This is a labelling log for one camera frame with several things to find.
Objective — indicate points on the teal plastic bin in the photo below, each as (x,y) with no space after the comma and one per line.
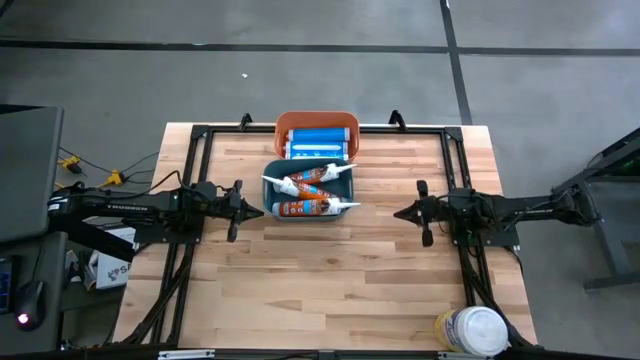
(345,187)

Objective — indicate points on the white cardboard box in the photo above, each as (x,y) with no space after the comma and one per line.
(112,265)

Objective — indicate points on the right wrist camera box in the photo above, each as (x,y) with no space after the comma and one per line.
(462,195)

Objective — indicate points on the black frame clamp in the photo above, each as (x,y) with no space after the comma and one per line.
(397,120)
(246,121)

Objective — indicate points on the orange plastic bin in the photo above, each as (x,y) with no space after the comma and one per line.
(317,119)

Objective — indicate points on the black keyboard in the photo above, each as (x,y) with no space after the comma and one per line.
(4,285)

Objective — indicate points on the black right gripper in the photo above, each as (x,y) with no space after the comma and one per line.
(430,210)

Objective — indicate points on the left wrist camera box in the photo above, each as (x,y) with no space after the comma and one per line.
(205,191)

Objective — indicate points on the silver mounting bracket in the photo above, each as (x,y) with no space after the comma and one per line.
(185,355)

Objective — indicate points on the dark side desk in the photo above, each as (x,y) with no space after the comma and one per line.
(50,320)

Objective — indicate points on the yellow Lysol wipes canister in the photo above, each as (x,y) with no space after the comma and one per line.
(472,331)

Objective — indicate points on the black metal stand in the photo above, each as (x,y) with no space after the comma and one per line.
(610,240)

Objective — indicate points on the black aluminium table frame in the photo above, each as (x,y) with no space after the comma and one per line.
(425,131)

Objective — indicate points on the black computer mouse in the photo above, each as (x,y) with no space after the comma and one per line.
(30,305)

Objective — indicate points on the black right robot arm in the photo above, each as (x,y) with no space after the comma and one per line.
(525,212)

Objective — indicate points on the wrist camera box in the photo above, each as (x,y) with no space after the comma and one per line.
(205,191)
(462,195)

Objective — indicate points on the blue silicone tube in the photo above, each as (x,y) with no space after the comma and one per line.
(315,150)
(317,134)

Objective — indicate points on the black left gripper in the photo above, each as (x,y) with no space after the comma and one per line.
(233,207)

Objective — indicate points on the dark grey flat panel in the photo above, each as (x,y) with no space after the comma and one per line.
(27,170)

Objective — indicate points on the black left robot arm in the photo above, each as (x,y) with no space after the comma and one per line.
(125,205)

